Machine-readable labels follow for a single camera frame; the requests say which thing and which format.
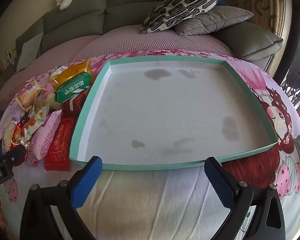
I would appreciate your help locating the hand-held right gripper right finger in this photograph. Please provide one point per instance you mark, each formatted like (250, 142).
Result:
(220, 182)

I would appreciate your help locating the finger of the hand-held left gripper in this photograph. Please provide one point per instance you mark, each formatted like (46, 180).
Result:
(10, 156)

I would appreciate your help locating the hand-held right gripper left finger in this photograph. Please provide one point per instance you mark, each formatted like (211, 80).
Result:
(86, 180)

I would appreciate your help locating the pale bun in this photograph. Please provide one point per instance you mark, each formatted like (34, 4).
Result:
(8, 136)

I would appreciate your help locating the red gold candy packet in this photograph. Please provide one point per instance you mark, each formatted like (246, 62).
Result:
(18, 135)

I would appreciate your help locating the clear packet with orange print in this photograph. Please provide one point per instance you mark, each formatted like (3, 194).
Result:
(31, 127)

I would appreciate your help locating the pink snack packet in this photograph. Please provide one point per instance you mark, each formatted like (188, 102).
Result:
(45, 135)

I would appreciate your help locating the long red snack packet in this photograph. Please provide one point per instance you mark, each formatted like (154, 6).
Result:
(60, 145)

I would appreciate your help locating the clear green-trimmed pastry packet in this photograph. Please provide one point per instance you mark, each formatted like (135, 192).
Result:
(40, 106)

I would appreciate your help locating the beige orange snack packet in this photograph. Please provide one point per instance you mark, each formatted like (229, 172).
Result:
(30, 92)

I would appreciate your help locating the jelly cup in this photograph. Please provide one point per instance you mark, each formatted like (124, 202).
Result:
(53, 100)

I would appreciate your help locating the red striped snack packet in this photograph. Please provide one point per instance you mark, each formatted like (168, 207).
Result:
(73, 105)

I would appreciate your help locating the teal-edged white tray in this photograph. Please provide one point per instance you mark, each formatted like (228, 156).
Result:
(165, 110)

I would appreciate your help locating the dark green snack packet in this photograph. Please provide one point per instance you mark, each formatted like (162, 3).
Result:
(72, 87)

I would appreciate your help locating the yellow snack packet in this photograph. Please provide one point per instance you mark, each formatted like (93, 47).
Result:
(72, 72)

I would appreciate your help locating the printed cartoon blanket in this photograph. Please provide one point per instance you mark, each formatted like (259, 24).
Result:
(150, 205)

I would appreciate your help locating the white small rack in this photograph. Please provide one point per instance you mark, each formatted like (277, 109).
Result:
(8, 57)

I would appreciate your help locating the pale flat cushion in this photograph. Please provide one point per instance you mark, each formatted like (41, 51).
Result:
(27, 52)

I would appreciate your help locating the black metal rack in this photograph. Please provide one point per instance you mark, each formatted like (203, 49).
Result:
(296, 85)

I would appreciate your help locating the pink sofa cover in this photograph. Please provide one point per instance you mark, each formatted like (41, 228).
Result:
(130, 42)

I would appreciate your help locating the grey pillow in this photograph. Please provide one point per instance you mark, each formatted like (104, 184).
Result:
(215, 20)

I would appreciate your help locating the black white patterned pillow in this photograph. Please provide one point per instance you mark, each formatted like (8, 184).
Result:
(185, 5)

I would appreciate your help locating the grey sofa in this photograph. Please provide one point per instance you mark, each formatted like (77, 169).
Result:
(130, 0)

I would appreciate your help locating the beige patterned curtain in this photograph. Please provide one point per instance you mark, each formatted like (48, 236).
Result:
(265, 2)

